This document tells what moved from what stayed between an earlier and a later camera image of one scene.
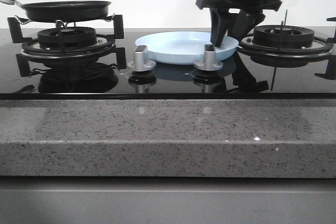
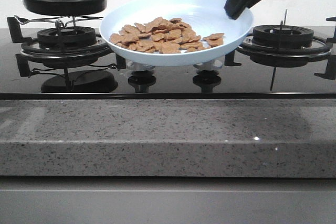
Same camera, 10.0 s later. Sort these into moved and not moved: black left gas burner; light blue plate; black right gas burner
Moved: light blue plate
Not moved: black right gas burner; black left gas burner
